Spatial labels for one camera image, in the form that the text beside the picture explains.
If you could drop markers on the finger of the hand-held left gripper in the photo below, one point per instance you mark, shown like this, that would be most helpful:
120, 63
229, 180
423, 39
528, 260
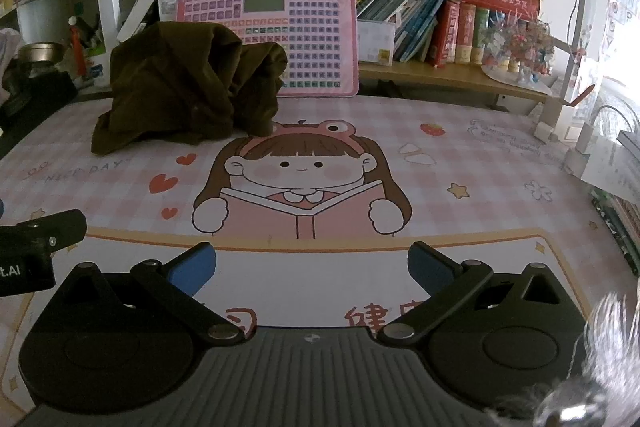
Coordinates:
55, 229

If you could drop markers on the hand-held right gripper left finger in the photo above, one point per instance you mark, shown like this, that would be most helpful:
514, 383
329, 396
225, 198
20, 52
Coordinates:
192, 264

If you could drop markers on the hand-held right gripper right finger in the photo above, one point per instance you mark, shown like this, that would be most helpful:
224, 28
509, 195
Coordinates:
430, 262

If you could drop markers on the dark brown garment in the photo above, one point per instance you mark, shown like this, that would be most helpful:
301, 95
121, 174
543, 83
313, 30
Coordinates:
165, 92

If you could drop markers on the pink cartoon desk mat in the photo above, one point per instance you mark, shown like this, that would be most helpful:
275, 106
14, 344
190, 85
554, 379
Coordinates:
450, 187

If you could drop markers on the black bag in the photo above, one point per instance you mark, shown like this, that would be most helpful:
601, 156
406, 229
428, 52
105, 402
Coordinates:
35, 97

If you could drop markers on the metal bowl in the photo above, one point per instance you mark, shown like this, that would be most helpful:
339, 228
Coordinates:
40, 54

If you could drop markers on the red tassel ornament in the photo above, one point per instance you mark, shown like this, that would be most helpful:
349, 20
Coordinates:
76, 47

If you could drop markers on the wooden bookshelf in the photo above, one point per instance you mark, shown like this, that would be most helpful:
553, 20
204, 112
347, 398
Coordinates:
450, 77

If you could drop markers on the pale lilac cloth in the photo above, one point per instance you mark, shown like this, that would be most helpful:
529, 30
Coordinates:
7, 44

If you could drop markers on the stack of green-edged books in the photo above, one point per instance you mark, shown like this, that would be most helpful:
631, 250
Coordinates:
620, 227

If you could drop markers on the white paper sheet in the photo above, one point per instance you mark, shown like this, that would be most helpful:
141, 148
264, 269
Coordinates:
612, 167

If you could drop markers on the white card box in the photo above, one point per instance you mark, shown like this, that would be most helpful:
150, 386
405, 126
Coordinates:
375, 39

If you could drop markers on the crystal flower ornament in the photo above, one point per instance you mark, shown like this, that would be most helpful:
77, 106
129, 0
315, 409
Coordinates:
520, 47

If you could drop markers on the pink learning tablet toy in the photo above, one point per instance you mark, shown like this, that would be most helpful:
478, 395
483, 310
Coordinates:
320, 37

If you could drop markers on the row of colourful books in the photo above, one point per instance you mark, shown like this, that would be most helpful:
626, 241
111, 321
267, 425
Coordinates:
415, 7

